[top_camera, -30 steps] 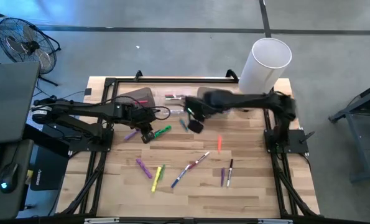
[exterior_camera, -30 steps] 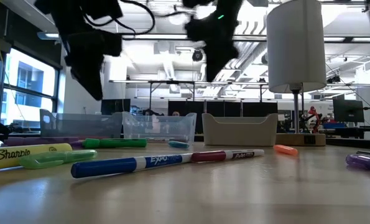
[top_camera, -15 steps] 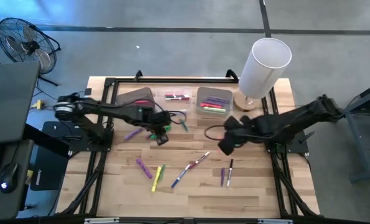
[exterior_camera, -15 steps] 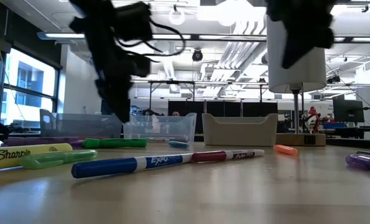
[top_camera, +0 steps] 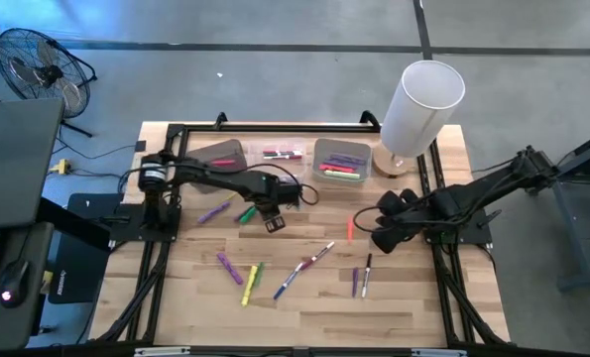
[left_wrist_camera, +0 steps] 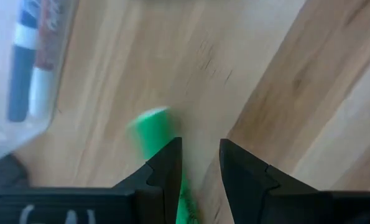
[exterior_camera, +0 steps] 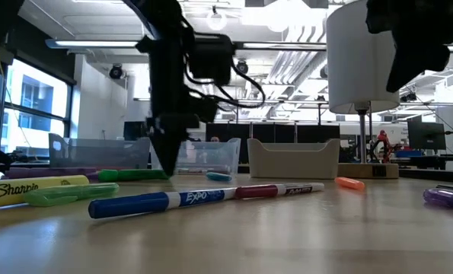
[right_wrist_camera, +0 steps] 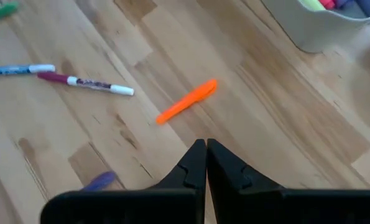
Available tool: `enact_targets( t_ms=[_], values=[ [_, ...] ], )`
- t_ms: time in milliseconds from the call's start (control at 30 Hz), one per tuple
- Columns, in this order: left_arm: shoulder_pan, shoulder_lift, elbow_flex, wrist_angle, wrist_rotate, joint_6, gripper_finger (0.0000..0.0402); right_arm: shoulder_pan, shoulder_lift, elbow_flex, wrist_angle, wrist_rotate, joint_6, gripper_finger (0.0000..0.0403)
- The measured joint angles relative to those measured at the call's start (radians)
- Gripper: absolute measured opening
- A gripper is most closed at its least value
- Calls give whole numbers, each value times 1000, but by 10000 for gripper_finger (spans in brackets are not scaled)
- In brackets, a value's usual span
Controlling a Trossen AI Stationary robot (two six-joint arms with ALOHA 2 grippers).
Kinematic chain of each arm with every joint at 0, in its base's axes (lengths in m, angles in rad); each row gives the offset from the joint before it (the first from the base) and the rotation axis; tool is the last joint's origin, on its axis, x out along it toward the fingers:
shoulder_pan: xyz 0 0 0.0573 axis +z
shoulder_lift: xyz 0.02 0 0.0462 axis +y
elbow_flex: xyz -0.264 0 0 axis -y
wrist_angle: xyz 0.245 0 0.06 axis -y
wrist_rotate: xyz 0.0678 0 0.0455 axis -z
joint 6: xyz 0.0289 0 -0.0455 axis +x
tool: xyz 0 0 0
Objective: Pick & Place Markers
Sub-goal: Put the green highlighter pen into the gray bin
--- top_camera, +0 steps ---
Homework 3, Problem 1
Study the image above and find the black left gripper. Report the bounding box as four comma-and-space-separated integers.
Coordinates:
247, 185, 287, 234

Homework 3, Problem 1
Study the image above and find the blue Expo marker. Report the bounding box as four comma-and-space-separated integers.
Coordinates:
272, 267, 304, 301

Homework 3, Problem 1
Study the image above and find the yellow Sharpie highlighter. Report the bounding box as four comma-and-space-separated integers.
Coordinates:
240, 265, 259, 308

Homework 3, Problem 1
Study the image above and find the black Expo marker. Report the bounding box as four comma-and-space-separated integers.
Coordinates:
361, 253, 374, 299

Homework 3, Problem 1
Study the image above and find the pink highlighter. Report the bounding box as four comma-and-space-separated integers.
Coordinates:
318, 164, 358, 175

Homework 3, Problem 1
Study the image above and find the clear plastic bin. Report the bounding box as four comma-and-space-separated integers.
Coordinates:
247, 138, 309, 185

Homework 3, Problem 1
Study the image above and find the grey translucent plastic bin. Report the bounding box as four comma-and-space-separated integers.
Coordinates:
185, 138, 250, 195

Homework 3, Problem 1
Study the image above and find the beige plastic bin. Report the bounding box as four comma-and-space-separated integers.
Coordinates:
311, 137, 374, 185

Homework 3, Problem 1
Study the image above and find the white shade table lamp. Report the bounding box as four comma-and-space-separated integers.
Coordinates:
372, 59, 467, 179

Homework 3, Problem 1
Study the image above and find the grey metal stand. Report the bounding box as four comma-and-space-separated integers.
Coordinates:
524, 126, 590, 293

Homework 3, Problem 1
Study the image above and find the yellow power strip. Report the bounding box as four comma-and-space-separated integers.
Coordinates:
50, 158, 73, 177

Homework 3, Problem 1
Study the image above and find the grey computer monitor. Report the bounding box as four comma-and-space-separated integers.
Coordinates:
0, 97, 66, 232

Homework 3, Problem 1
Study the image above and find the black computer mouse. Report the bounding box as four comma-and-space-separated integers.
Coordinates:
0, 258, 31, 309

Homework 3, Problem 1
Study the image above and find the dark grey desk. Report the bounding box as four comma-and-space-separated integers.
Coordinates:
0, 220, 57, 351

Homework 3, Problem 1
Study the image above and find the black floor fan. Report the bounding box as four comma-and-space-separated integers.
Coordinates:
0, 27, 99, 139

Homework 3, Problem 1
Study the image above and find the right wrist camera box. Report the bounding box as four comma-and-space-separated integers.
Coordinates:
371, 223, 406, 255

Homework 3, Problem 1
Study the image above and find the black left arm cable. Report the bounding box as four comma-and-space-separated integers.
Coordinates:
297, 181, 321, 207

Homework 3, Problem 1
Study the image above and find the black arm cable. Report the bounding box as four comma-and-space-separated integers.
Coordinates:
297, 181, 321, 207
352, 204, 393, 235

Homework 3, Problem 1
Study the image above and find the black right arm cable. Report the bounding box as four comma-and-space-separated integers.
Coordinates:
352, 204, 393, 235

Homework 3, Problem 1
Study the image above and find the white frame bracket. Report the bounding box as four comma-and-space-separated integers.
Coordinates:
412, 348, 467, 357
134, 346, 191, 357

